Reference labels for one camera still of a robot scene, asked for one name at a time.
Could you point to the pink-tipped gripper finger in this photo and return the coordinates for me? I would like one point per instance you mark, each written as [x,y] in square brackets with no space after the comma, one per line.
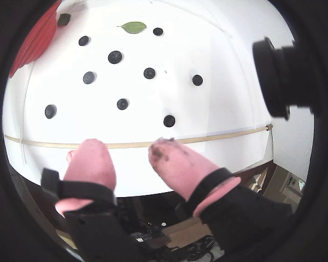
[90,163]
[180,169]

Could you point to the dark blueberry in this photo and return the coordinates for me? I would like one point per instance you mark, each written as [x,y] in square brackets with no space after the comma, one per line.
[50,111]
[115,57]
[89,77]
[197,80]
[169,120]
[149,73]
[84,40]
[158,31]
[122,104]

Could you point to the red collapsible silicone cup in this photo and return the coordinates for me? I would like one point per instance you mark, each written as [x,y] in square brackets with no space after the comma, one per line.
[35,41]

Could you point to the brown cardboard piece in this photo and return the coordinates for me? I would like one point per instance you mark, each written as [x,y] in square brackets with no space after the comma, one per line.
[180,232]

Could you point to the beige cabinet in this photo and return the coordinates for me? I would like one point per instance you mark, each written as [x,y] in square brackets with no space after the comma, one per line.
[281,188]

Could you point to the light green leaf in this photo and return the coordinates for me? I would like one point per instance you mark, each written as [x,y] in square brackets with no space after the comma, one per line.
[134,27]

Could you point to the dark olive leaf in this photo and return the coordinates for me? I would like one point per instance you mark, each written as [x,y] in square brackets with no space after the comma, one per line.
[63,19]

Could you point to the black-board wrist camera module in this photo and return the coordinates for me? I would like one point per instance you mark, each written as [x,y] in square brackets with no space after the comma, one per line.
[278,79]

